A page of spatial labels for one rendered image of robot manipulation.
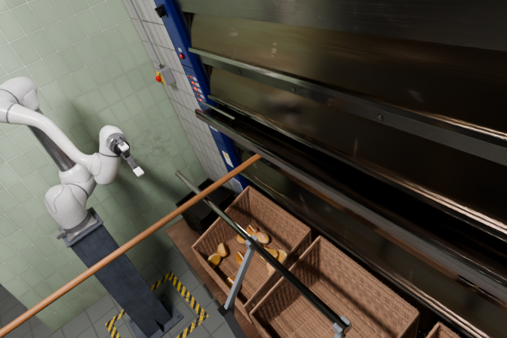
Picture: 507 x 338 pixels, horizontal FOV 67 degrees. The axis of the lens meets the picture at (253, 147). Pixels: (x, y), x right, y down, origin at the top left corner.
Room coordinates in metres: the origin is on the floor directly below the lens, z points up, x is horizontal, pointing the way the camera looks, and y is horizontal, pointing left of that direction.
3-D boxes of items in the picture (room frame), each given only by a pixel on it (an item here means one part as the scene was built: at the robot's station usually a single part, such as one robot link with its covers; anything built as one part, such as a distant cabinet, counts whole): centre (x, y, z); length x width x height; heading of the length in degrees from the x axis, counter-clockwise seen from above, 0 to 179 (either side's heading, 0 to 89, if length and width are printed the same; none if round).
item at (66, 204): (1.81, 1.09, 1.17); 0.18 x 0.16 x 0.22; 163
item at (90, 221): (1.79, 1.11, 1.03); 0.22 x 0.18 x 0.06; 118
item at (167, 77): (2.38, 0.37, 1.46); 0.10 x 0.07 x 0.10; 24
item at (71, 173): (2.01, 1.03, 1.46); 0.22 x 0.16 x 0.77; 163
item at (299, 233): (1.46, 0.20, 0.72); 0.56 x 0.49 x 0.28; 25
